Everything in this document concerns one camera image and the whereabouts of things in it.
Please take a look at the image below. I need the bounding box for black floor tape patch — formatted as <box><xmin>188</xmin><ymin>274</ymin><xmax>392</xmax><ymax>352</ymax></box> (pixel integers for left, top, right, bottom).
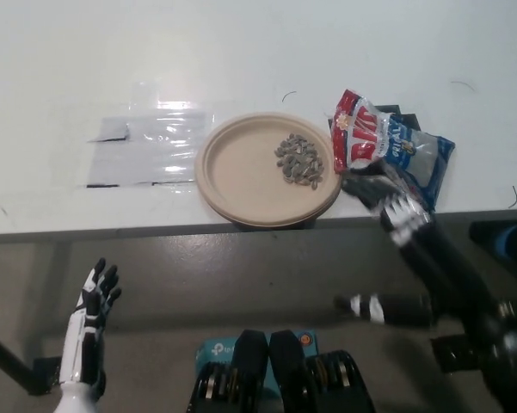
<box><xmin>429</xmin><ymin>335</ymin><xmax>487</xmax><ymax>373</ymax></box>
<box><xmin>32</xmin><ymin>356</ymin><xmax>65</xmax><ymax>397</ymax></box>

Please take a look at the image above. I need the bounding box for black and blue object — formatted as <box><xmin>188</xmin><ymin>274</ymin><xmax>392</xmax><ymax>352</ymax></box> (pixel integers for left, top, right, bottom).
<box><xmin>468</xmin><ymin>221</ymin><xmax>517</xmax><ymax>262</ymax></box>

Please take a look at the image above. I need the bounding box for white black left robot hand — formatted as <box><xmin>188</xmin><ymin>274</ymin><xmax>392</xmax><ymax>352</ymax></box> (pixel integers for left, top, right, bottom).
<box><xmin>58</xmin><ymin>257</ymin><xmax>123</xmax><ymax>391</ymax></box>

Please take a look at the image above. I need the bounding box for teal router box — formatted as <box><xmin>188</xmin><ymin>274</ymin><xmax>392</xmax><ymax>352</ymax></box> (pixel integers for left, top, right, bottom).
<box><xmin>193</xmin><ymin>329</ymin><xmax>317</xmax><ymax>404</ymax></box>

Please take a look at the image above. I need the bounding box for red blue sunflower seeds bag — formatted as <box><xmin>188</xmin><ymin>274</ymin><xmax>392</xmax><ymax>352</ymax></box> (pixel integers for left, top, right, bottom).
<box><xmin>329</xmin><ymin>89</ymin><xmax>457</xmax><ymax>214</ymax></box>

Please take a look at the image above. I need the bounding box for pile of sunflower seeds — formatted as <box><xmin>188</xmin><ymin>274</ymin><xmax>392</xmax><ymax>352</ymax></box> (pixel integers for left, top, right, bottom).
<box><xmin>274</xmin><ymin>133</ymin><xmax>327</xmax><ymax>191</ymax></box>

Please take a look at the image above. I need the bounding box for black slanted table leg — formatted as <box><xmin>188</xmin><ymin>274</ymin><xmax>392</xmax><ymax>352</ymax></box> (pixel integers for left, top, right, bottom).
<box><xmin>0</xmin><ymin>326</ymin><xmax>31</xmax><ymax>395</ymax></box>

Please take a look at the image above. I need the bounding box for black left robot body block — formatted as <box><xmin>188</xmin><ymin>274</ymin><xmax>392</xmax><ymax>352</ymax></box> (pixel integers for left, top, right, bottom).
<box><xmin>187</xmin><ymin>329</ymin><xmax>270</xmax><ymax>413</ymax></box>

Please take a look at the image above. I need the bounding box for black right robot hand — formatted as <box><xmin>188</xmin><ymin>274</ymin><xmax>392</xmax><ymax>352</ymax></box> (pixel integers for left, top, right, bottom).
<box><xmin>334</xmin><ymin>170</ymin><xmax>517</xmax><ymax>413</ymax></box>

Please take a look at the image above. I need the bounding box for beige paper plate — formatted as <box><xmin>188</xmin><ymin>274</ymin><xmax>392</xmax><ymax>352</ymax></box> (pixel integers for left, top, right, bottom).
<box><xmin>194</xmin><ymin>112</ymin><xmax>343</xmax><ymax>221</ymax></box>
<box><xmin>204</xmin><ymin>188</ymin><xmax>343</xmax><ymax>228</ymax></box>

